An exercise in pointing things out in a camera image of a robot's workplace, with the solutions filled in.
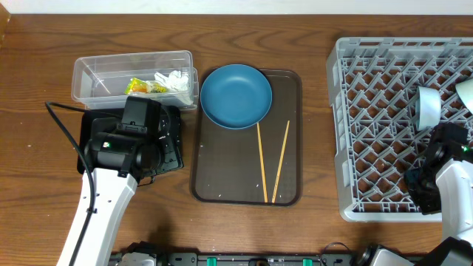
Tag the black plastic tray bin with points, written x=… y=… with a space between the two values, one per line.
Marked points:
x=106 y=120

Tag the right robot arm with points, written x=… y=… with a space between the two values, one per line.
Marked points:
x=443 y=184

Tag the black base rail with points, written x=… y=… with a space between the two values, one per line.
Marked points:
x=144 y=253

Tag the mint green bowl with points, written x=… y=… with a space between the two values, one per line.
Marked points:
x=464 y=90

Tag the white paper napkin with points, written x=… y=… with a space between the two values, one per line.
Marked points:
x=176 y=81

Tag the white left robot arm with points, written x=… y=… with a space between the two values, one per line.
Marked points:
x=108 y=187

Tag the dark brown serving tray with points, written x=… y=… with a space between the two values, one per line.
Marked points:
x=226 y=166

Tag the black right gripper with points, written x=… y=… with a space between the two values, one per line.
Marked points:
x=428 y=206

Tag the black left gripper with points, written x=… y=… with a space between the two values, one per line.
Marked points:
x=172 y=160

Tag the clear plastic waste bin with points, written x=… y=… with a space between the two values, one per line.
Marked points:
x=99 y=82

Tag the yellow green snack wrapper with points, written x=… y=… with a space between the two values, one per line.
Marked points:
x=137 y=86

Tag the dark blue plate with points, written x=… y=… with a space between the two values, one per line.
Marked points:
x=236 y=96

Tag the light blue rice bowl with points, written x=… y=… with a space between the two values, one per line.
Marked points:
x=427 y=108

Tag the grey dishwasher rack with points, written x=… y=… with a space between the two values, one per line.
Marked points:
x=373 y=88

